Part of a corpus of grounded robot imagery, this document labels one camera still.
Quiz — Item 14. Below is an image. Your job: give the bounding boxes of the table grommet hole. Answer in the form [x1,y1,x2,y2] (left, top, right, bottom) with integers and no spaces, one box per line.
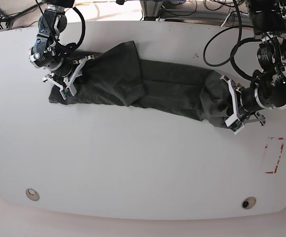
[26,189,39,201]
[241,197,256,210]

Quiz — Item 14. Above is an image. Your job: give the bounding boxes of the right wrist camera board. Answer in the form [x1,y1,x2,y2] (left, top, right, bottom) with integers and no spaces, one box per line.
[60,88,72,100]

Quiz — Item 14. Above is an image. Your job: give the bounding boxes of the aluminium frame base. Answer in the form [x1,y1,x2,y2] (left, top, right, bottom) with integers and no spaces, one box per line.
[140,0,250,27]

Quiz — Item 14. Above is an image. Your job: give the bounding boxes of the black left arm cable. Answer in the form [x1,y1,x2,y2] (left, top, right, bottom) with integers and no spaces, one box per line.
[203,0,267,81]

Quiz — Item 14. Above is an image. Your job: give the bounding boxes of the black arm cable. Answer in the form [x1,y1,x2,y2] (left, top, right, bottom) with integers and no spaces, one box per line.
[59,6,87,54]
[203,0,267,81]

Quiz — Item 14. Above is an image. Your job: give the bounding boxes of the right table grommet hole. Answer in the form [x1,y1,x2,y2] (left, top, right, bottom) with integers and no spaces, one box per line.
[241,197,256,210]

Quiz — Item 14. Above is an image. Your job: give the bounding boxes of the red tape rectangle marking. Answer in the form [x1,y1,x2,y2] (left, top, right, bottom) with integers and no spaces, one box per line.
[262,137,285,174]

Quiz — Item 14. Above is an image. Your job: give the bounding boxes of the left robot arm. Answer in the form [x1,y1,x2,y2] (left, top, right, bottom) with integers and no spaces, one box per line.
[224,0,286,131]

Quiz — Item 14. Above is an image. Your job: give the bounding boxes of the dark grey T-shirt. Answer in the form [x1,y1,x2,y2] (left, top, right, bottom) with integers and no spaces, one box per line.
[49,41,231,128]

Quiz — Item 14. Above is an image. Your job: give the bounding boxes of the black tripod legs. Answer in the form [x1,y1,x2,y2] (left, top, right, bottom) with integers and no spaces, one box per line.
[0,1,45,30]

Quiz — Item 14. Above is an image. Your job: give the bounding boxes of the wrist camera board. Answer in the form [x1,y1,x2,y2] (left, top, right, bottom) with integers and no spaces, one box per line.
[225,117,245,135]
[60,88,72,100]

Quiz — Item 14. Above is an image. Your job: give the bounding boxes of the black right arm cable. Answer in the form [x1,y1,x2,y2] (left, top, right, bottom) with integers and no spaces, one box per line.
[59,6,87,54]

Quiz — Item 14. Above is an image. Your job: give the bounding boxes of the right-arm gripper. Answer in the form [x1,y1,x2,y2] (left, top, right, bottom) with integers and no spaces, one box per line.
[42,55,95,96]

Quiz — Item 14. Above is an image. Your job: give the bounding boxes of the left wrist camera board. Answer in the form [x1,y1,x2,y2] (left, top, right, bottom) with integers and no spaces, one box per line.
[225,117,245,135]

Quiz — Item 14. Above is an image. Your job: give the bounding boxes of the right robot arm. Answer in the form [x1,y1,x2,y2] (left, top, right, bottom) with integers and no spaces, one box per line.
[29,0,95,100]

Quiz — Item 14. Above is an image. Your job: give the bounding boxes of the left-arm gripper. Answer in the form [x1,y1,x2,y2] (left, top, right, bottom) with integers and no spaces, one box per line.
[220,75,266,126]

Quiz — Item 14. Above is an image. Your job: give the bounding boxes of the left table grommet hole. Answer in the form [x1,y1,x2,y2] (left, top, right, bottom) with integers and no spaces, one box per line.
[26,189,39,201]

